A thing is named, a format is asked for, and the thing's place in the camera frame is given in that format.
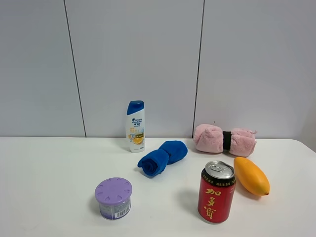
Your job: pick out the orange yellow mango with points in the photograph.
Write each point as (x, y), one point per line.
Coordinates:
(251, 177)

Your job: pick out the purple lid air freshener jar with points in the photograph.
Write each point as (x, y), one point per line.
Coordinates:
(113, 197)

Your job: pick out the rolled blue towel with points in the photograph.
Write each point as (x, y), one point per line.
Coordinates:
(168, 153)

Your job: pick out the rolled pink towel black band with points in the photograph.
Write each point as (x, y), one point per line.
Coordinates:
(212, 139)

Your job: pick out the red drink can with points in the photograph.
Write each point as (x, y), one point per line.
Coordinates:
(216, 191)

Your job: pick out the white shampoo bottle blue cap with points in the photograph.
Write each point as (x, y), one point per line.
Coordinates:
(135, 126)

